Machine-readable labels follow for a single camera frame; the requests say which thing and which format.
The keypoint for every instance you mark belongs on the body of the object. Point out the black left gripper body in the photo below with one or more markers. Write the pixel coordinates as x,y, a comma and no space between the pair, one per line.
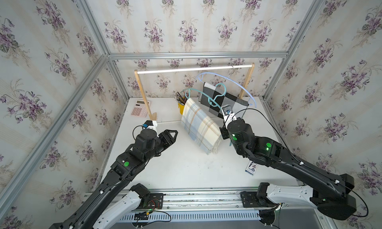
164,141

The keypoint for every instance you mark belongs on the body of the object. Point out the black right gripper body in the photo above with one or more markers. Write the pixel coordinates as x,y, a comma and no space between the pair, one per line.
224,132

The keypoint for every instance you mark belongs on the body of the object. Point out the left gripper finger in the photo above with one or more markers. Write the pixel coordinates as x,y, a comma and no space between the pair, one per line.
175,132
171,140

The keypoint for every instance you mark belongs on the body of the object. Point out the blue cream plaid scarf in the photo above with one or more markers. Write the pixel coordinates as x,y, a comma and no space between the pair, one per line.
200,127

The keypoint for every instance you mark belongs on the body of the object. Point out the black white checkered scarf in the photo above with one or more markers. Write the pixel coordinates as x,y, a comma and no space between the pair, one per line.
228,99

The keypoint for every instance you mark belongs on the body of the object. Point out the light blue clothes hanger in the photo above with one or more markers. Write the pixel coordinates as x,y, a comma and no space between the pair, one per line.
233,84

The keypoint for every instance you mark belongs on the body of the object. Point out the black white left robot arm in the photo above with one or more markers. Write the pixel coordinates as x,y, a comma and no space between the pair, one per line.
148,144

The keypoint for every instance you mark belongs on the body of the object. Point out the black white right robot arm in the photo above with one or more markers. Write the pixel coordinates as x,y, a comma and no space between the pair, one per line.
327,192

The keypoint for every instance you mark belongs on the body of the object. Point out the yellow pencil bucket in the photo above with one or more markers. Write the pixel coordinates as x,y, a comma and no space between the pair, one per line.
181,108

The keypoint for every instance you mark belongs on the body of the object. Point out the bunch of pencils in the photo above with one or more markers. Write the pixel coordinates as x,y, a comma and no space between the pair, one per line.
181,99

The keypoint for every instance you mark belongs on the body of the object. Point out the pink calculator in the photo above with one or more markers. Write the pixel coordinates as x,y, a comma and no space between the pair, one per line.
139,109

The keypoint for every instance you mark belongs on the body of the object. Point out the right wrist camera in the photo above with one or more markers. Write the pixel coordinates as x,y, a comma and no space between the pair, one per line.
228,114

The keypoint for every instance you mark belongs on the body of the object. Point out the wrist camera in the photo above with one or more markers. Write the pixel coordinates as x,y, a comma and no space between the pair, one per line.
149,124
228,114

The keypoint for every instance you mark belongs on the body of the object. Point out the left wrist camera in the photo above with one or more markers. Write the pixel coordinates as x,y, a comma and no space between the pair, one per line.
149,124

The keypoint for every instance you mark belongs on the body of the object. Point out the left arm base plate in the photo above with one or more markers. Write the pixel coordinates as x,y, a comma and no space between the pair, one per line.
152,201

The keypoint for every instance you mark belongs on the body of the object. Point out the aluminium frame rail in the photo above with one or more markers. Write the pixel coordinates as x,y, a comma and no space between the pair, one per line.
203,199

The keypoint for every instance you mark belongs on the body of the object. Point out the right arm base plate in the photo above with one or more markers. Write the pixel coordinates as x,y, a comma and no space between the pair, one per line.
250,200

